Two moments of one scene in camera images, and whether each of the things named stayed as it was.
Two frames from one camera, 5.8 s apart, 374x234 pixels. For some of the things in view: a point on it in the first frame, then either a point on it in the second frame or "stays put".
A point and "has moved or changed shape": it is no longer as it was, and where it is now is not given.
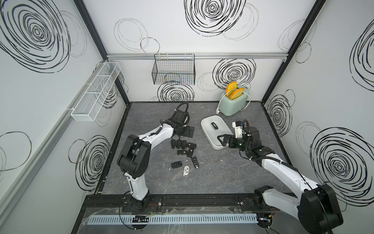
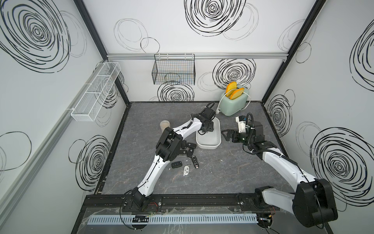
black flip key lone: (176, 164) stays put
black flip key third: (184, 144) stays put
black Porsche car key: (195, 161) stays put
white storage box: (213, 126) has moved or changed shape
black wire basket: (174, 68) stays put
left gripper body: (184, 131) → (210, 126)
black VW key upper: (192, 145) stays put
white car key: (186, 170) stays put
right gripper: (227, 136) → (229, 132)
